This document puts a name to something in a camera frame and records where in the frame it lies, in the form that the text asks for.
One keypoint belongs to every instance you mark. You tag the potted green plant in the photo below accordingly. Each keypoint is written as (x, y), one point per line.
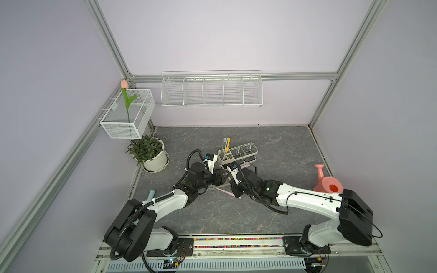
(150, 154)

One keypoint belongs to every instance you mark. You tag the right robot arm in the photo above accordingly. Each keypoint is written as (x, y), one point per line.
(349, 217)

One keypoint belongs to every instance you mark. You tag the pink toothbrush middle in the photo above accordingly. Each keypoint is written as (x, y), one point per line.
(229, 193)

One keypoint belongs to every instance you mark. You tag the white vent grille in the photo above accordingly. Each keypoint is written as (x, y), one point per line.
(222, 265)

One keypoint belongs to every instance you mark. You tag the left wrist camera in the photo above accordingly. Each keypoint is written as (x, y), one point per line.
(210, 160)

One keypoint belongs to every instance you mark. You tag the grey-green toothbrush vertical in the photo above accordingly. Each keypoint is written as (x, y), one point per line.
(223, 146)

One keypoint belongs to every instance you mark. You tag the white wire wall basket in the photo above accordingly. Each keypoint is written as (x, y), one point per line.
(231, 88)

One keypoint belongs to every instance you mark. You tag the white mesh box basket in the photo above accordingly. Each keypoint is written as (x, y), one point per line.
(115, 122)

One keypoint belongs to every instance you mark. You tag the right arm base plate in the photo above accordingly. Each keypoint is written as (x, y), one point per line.
(295, 247)

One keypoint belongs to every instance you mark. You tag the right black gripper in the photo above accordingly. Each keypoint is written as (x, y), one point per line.
(234, 191)

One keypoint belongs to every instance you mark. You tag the light blue garden trowel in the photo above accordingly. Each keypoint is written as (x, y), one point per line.
(151, 195)

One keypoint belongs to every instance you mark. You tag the light blue toothbrush vertical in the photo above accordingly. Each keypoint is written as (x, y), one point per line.
(225, 143)

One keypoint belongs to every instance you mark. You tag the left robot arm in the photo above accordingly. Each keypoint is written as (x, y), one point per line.
(132, 233)

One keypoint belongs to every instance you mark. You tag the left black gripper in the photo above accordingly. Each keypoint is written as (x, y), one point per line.
(219, 181)

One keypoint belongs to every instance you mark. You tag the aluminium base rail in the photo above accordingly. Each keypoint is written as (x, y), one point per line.
(253, 245)

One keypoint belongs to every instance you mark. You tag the artificial pink tulip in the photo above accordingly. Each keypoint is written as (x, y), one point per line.
(128, 100)

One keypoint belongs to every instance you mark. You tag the cream toothbrush holder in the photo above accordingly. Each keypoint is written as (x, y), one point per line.
(243, 154)

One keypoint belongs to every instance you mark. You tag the yellow toothbrush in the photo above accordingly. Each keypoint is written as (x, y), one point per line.
(227, 146)

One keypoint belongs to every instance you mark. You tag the pink watering can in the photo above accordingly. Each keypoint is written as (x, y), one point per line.
(327, 184)

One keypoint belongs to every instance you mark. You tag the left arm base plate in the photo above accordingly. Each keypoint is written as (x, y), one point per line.
(183, 247)

